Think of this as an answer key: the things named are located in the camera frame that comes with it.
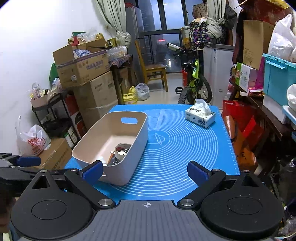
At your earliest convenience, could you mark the green white carton box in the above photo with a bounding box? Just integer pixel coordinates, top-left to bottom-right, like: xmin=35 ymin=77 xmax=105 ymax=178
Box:
xmin=235 ymin=63 xmax=257 ymax=92

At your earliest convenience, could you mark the clear plastic bag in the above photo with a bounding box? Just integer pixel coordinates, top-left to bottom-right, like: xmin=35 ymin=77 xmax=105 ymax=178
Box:
xmin=135 ymin=83 xmax=149 ymax=101

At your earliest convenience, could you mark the floor cardboard box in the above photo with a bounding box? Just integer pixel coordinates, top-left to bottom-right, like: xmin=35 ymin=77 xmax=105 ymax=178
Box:
xmin=37 ymin=138 xmax=72 ymax=170

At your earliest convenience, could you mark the black remote control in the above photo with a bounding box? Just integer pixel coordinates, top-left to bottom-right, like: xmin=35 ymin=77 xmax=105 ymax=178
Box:
xmin=109 ymin=148 xmax=128 ymax=166

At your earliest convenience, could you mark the white tissue pack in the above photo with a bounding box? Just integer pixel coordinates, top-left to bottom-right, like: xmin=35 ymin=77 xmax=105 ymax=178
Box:
xmin=185 ymin=99 xmax=216 ymax=128

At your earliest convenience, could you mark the white red plastic bag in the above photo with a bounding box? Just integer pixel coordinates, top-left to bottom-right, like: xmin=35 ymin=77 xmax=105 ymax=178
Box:
xmin=15 ymin=116 xmax=51 ymax=157

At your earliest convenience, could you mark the large lower cardboard box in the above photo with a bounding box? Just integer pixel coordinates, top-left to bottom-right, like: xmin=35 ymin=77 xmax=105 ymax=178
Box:
xmin=73 ymin=71 xmax=118 ymax=130

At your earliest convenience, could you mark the wooden chair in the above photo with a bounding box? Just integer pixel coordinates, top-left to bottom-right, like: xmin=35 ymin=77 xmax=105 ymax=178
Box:
xmin=134 ymin=41 xmax=168 ymax=92

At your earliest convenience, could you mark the teal plastic crate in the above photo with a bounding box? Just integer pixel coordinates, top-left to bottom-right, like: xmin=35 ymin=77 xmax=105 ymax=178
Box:
xmin=263 ymin=54 xmax=295 ymax=106

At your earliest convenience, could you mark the white pill bottle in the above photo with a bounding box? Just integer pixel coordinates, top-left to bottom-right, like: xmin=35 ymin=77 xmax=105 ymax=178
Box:
xmin=98 ymin=156 xmax=110 ymax=166

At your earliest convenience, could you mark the yellow detergent jug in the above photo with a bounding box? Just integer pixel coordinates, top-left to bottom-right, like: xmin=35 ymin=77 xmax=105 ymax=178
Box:
xmin=123 ymin=86 xmax=138 ymax=104

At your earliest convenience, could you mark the top cardboard box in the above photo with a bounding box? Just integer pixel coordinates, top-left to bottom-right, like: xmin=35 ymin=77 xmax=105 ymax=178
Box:
xmin=53 ymin=38 xmax=109 ymax=88

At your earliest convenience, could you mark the black metal shelf rack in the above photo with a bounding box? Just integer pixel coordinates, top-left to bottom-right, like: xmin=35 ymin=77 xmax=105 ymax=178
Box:
xmin=31 ymin=90 xmax=86 ymax=148

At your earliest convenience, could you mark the beige plastic storage bin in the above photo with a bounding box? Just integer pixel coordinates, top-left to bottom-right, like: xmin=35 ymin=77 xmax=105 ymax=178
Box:
xmin=72 ymin=111 xmax=148 ymax=186

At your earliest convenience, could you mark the green black bicycle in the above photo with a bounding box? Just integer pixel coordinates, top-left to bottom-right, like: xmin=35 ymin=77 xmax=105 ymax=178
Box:
xmin=166 ymin=40 xmax=213 ymax=104

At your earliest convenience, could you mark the blue silicone baking mat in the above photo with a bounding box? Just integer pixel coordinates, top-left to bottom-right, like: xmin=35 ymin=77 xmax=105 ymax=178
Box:
xmin=67 ymin=104 xmax=240 ymax=202

